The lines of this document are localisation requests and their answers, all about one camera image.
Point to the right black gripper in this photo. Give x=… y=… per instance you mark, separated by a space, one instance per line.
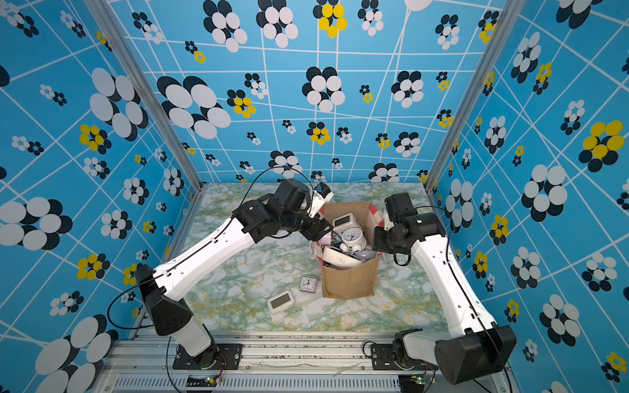
x=377 y=244

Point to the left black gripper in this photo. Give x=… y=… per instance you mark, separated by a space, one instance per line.
x=319 y=228

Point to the grey round clock wire handle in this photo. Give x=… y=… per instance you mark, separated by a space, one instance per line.
x=366 y=255

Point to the small white digital clock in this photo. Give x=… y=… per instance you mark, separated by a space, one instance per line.
x=344 y=222

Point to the large white digital clock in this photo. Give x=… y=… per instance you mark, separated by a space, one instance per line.
x=338 y=259

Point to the small clear square clock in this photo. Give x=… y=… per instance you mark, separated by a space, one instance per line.
x=308 y=284

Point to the lowest white digital clock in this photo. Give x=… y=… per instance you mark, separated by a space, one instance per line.
x=279 y=303

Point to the white bell alarm clock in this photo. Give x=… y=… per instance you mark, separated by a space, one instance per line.
x=353 y=240

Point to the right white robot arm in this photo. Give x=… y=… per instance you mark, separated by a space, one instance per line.
x=475 y=345

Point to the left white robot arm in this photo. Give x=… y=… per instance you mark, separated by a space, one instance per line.
x=164 y=288

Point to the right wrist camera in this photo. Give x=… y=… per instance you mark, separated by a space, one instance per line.
x=388 y=223

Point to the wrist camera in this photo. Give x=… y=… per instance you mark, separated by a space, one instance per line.
x=321 y=195
x=388 y=223

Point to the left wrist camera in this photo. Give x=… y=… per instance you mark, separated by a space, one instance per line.
x=321 y=195

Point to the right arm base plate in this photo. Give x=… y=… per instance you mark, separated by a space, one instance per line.
x=383 y=357

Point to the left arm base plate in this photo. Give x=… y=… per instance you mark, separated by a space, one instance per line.
x=216 y=357

